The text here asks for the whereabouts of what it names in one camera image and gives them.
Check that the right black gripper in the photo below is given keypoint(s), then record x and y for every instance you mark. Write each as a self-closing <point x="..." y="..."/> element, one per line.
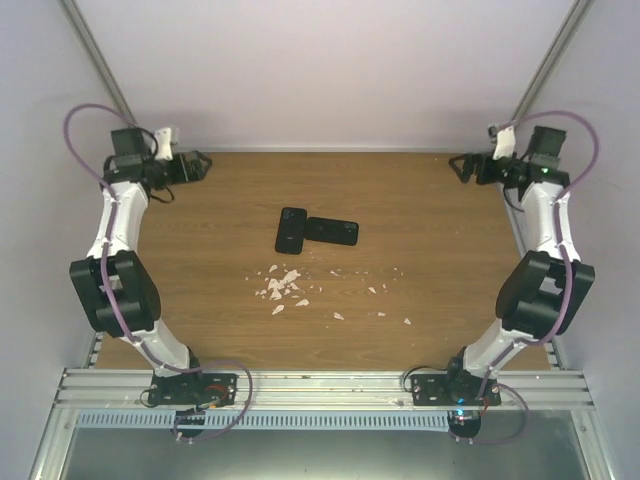
<point x="471" y="159"/>

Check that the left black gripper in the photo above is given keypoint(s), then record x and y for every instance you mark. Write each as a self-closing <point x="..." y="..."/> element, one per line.
<point x="198" y="173"/>

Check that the black phone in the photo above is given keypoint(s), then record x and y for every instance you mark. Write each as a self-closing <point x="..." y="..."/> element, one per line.
<point x="340" y="232"/>
<point x="291" y="231"/>

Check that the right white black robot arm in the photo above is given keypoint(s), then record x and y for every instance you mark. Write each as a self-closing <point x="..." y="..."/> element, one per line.
<point x="542" y="295"/>

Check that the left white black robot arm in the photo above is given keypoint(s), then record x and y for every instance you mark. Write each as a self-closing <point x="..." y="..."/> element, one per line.
<point x="115" y="290"/>

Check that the white debris pile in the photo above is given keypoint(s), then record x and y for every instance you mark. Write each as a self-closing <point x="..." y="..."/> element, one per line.
<point x="282" y="289"/>

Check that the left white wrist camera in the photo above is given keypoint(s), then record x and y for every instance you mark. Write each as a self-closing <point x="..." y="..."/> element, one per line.
<point x="167" y="138"/>

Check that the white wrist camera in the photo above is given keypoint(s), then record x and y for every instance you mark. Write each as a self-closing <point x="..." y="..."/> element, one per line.
<point x="167" y="138"/>
<point x="503" y="139"/>

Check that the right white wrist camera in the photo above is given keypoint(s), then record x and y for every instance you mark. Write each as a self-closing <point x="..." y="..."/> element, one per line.
<point x="503" y="139"/>

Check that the right aluminium corner post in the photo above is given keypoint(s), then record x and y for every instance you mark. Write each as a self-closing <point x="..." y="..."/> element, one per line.
<point x="575" y="16"/>

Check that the aluminium corner post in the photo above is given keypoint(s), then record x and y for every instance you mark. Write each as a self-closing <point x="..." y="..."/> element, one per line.
<point x="83" y="32"/>
<point x="575" y="16"/>

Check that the left aluminium corner post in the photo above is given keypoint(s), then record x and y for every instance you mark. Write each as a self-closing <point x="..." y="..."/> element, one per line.
<point x="83" y="32"/>

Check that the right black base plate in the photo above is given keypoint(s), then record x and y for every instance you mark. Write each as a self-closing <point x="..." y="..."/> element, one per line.
<point x="440" y="388"/>

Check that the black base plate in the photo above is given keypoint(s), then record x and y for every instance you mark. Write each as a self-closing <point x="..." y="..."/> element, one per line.
<point x="440" y="388"/>
<point x="192" y="390"/>

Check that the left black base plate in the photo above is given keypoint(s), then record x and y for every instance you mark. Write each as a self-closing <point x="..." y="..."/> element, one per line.
<point x="192" y="390"/>

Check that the aluminium front rail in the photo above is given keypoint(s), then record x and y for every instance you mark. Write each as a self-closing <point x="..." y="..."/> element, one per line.
<point x="320" y="390"/>

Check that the grey slotted cable duct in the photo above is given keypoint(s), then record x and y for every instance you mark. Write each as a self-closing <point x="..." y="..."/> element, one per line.
<point x="276" y="420"/>

